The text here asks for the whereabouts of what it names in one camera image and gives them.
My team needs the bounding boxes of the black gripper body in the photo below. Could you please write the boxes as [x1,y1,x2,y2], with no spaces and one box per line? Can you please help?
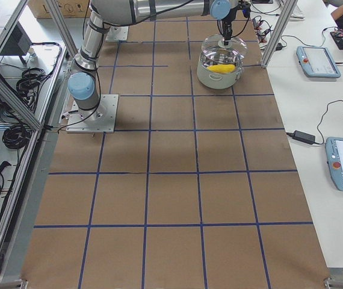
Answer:
[221,17,234,38]

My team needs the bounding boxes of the glass pot lid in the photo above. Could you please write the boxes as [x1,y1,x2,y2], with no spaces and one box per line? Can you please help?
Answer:
[200,34,247,64]

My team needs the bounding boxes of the yellow corn cob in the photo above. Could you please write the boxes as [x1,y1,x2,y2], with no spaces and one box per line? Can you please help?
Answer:
[207,64,236,74]

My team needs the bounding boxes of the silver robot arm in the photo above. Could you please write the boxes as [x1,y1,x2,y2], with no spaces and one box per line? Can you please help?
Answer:
[64,1,250,132]

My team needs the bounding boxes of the pale green cooking pot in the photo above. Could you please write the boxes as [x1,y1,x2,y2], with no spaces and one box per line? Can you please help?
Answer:
[197,56,243,89]

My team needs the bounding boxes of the far blue teach pendant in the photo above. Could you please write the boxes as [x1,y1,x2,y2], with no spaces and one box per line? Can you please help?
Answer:
[296,46,341,79]

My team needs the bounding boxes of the black power adapter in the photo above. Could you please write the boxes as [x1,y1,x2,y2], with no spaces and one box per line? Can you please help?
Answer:
[286,130,315,145]

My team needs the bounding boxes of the brown paper table cover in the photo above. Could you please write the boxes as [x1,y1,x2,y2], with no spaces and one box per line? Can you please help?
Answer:
[22,24,329,288]

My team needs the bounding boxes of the cardboard box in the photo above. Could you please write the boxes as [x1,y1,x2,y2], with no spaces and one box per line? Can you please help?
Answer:
[28,0,90,19]

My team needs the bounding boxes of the aluminium frame post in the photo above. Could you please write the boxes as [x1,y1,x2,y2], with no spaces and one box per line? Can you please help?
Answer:
[261,0,297,68]

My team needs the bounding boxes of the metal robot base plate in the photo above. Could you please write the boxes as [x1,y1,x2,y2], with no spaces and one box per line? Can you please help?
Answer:
[65,94,119,133]

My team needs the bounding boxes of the coiled black cables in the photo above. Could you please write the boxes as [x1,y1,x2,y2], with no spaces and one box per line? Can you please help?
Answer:
[1,67,55,150]

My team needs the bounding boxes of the aluminium frame rail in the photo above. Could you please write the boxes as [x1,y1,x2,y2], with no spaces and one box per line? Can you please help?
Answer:
[0,0,79,281]

